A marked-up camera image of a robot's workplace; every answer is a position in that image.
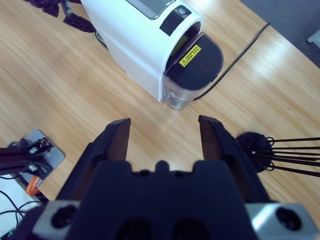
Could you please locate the white metal frame leg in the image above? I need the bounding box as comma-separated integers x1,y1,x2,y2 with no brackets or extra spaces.
307,31,320,43

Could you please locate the silver coffee machine lever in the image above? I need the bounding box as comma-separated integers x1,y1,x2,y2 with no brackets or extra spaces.
126,0,176,21

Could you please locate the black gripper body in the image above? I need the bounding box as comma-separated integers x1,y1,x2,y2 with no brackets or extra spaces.
24,0,62,18

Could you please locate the orange clamp handle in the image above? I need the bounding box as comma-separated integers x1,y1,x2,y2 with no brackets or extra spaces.
26,176,41,196

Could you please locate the white capsule coffee machine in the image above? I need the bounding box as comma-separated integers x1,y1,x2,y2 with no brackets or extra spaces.
80,0,203,103

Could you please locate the grey camera mount plate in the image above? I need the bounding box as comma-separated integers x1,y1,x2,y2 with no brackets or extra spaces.
0,129,66,187

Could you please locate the black power cable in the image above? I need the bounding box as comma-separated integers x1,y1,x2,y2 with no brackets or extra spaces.
194,22,272,101

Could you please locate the black capsule holder with rods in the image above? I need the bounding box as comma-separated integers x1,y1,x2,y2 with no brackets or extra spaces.
236,131,320,177

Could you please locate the water tank with black lid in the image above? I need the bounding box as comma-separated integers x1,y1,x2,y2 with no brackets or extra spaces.
162,32,224,111

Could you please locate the thin black cable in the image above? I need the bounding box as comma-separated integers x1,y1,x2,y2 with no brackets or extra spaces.
0,191,33,218

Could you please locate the metal drip tray grate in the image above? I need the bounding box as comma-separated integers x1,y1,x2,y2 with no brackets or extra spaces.
94,31,108,47

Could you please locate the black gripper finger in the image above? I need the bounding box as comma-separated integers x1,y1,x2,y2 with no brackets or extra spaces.
58,117,132,201
63,13,97,33
198,114,272,204

